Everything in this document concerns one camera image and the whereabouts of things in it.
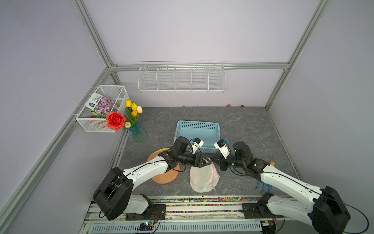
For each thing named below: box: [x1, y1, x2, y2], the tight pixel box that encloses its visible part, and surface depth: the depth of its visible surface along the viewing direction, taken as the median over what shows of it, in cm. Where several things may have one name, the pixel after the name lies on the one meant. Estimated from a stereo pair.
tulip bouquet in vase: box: [123, 99, 146, 143], surface depth 83 cm
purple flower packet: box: [85, 92, 120, 117], surface depth 75 cm
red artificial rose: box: [106, 111, 127, 132], surface depth 67 cm
